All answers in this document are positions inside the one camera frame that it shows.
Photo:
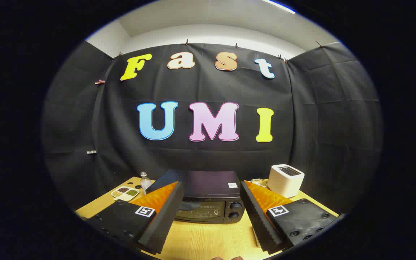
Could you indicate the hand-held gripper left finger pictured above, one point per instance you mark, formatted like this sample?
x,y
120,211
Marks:
x,y
166,216

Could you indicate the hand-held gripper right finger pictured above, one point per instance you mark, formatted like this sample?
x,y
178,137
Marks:
x,y
256,216

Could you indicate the black toaster oven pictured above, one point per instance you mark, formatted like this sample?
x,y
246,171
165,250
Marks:
x,y
208,184

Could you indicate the white pop-up toaster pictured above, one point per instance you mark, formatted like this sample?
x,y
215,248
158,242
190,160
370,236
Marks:
x,y
284,182

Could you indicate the clear plastic bottle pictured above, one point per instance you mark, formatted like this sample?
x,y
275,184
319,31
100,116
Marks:
x,y
145,185

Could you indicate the divided dish of beans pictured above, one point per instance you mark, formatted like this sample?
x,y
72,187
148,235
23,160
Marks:
x,y
125,193

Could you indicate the black backdrop cloth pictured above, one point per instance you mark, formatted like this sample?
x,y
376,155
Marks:
x,y
208,90

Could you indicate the pink clothes peg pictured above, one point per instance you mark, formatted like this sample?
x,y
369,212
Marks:
x,y
100,82

